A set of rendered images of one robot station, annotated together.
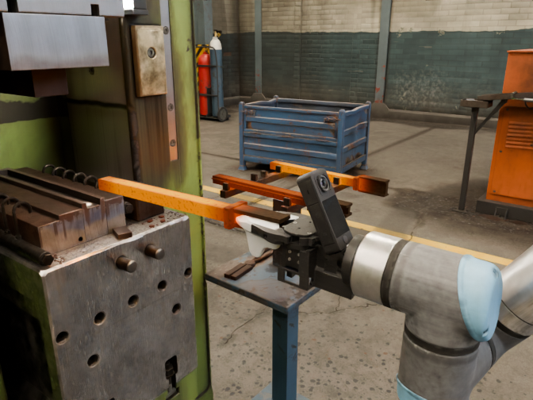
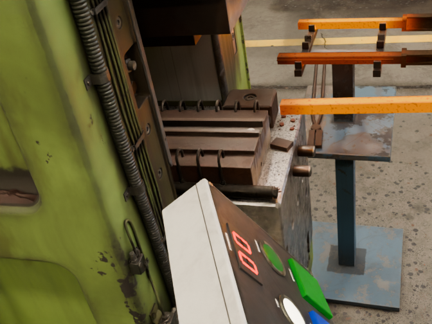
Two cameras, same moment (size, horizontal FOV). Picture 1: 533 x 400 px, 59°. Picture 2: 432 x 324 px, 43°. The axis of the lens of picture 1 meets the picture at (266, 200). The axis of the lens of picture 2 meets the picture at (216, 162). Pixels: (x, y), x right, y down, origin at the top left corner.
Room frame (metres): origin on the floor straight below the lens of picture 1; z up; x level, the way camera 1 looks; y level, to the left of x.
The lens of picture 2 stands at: (0.01, 0.74, 1.65)
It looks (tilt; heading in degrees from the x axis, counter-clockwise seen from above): 36 degrees down; 345
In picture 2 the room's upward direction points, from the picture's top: 11 degrees counter-clockwise
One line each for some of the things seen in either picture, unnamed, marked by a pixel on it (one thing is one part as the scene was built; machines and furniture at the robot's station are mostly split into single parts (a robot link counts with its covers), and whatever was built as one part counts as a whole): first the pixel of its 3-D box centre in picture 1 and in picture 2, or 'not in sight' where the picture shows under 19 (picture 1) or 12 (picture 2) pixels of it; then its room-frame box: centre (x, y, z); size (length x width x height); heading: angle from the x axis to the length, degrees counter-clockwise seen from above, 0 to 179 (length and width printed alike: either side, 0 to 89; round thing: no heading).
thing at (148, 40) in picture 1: (149, 61); not in sight; (1.25, 0.30, 1.27); 0.09 x 0.02 x 0.17; 143
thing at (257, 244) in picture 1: (255, 238); not in sight; (0.66, 0.02, 1.04); 0.09 x 0.03 x 0.06; 56
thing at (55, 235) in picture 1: (32, 203); (171, 146); (1.05, 0.55, 0.96); 0.42 x 0.20 x 0.09; 53
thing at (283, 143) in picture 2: (122, 232); (281, 144); (0.96, 0.32, 0.92); 0.04 x 0.03 x 0.01; 33
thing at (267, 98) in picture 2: (136, 199); (251, 108); (1.10, 0.32, 0.95); 0.12 x 0.08 x 0.06; 53
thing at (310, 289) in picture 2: not in sight; (307, 290); (0.50, 0.51, 1.01); 0.07 x 0.05 x 0.07; 168
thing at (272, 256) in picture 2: not in sight; (272, 258); (0.51, 0.55, 1.09); 0.05 x 0.03 x 0.04; 143
